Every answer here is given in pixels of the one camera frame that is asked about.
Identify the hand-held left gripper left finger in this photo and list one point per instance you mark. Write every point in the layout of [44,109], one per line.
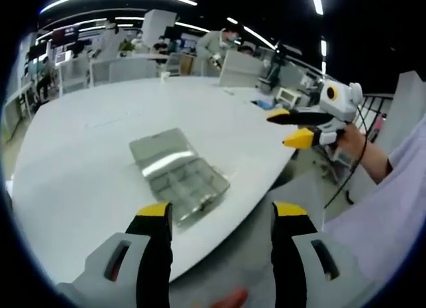
[153,261]

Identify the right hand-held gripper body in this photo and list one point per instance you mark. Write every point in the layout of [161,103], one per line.
[342,101]

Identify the person's left hand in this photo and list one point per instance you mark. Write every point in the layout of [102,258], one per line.
[233,299]

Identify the white partition panel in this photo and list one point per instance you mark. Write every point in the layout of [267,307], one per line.
[239,70]

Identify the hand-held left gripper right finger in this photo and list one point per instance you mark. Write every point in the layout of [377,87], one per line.
[286,264]

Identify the tablet with blue picture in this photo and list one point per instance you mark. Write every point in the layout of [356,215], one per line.
[266,104]

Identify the potted green plant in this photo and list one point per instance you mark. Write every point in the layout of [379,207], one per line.
[126,44]

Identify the clear plastic guide fixture box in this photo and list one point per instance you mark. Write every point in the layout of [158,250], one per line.
[159,148]

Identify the person's right hand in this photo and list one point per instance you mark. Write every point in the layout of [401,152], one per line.
[352,141]

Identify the wall screen with red picture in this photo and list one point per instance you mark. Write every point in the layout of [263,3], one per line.
[65,34]

